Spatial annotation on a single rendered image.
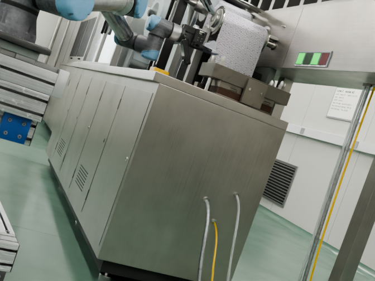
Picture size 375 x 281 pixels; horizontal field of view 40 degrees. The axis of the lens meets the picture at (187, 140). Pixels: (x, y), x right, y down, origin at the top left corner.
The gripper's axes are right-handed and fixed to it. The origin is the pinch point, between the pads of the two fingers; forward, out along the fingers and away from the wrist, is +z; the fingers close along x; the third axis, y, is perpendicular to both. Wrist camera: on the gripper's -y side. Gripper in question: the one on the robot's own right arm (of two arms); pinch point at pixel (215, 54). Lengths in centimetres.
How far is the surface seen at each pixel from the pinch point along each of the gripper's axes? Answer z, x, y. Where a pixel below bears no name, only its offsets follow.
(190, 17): 6, 75, 26
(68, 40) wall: -5, 556, 17
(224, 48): 2.9, -0.2, 4.0
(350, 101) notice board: 262, 243, 44
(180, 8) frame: -13.9, 33.1, 19.8
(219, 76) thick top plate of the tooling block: -2.9, -20.0, -11.1
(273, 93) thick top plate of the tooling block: 25.1, -20.0, -9.1
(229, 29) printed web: 2.4, -0.3, 13.1
